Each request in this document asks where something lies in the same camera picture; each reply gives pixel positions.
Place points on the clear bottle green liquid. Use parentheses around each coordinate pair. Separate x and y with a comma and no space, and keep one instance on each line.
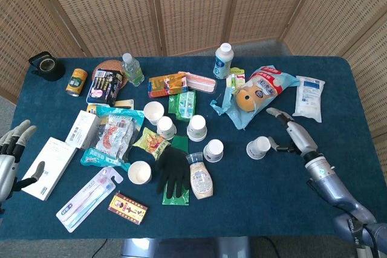
(133,70)

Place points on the teal snack bag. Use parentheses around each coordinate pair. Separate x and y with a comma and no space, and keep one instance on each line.
(93,156)

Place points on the orange cardboard box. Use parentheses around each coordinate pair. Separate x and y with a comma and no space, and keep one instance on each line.
(166,85)

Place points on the toothbrush blister pack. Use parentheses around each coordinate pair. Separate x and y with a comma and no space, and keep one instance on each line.
(87,199)

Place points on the green white small pack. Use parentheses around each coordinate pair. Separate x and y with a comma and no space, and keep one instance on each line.
(236,78)

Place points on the large flat white box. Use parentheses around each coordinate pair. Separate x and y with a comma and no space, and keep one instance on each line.
(59,152)

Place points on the beige sauce squeeze bottle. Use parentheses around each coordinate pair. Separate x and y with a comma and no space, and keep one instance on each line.
(201,182)

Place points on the blue felt table cover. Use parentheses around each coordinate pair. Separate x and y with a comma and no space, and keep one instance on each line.
(272,203)

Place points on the white cotton pad pack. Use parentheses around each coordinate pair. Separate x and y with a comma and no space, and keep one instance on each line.
(308,98)

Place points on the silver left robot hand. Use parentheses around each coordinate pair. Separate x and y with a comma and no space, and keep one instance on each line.
(6,170)

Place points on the black work glove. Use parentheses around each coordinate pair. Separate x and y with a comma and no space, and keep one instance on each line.
(173,167)

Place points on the small white carton box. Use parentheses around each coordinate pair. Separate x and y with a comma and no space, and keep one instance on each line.
(81,129)

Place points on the black printed packet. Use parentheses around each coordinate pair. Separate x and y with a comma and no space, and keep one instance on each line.
(104,87)

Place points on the round woven coaster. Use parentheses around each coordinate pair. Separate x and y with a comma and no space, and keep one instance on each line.
(110,64)

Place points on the green wipes packet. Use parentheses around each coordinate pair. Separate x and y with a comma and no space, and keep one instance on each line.
(181,105)

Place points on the white milk bottle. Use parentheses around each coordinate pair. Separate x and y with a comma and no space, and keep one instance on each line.
(221,64)

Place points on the woven bamboo folding screen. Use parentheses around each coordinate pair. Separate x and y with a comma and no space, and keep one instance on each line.
(193,7)

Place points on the pink plastic case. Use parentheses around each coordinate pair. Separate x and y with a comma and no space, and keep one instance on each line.
(201,82)

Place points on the yellow green snack packet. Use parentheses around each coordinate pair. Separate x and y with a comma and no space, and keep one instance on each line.
(151,143)

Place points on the clear shrimp snack bag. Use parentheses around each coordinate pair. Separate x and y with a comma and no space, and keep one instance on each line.
(113,137)

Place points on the white paper cup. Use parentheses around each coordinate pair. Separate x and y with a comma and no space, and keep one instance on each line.
(165,126)
(257,149)
(139,172)
(153,113)
(213,149)
(196,126)

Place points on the blue bread bag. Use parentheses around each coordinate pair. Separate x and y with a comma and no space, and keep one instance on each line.
(263,89)

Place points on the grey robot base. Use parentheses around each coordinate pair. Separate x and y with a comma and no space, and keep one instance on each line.
(181,249)

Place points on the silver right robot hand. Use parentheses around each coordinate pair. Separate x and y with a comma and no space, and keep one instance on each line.
(300,138)

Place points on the yellow card with black comb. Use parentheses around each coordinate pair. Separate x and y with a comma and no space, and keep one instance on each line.
(124,104)

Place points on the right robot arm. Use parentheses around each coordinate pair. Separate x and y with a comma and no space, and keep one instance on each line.
(329,185)

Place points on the yellow drink can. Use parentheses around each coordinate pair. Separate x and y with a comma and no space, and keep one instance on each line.
(76,82)

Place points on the green glove package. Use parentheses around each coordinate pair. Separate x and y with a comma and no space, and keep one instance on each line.
(180,142)

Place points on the red yellow small box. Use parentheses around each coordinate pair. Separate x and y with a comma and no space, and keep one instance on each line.
(127,208)

